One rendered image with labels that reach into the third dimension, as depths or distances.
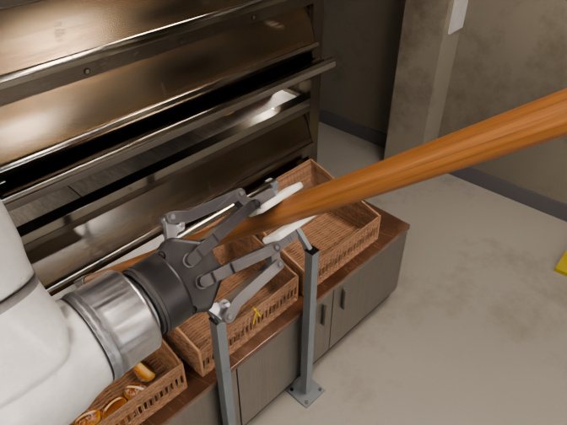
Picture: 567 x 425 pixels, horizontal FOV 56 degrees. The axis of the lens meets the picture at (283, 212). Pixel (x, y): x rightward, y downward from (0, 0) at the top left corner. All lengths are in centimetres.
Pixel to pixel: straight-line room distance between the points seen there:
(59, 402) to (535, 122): 41
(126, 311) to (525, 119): 35
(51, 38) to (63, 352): 140
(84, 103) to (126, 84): 16
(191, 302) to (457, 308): 284
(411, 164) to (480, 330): 278
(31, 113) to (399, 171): 149
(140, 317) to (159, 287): 3
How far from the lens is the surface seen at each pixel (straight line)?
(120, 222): 217
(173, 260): 54
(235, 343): 219
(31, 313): 46
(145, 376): 214
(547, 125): 40
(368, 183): 50
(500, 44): 388
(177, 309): 52
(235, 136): 236
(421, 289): 333
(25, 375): 46
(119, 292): 49
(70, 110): 187
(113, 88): 193
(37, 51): 176
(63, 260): 211
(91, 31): 183
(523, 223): 405
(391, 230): 279
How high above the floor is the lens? 235
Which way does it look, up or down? 38 degrees down
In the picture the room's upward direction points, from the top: straight up
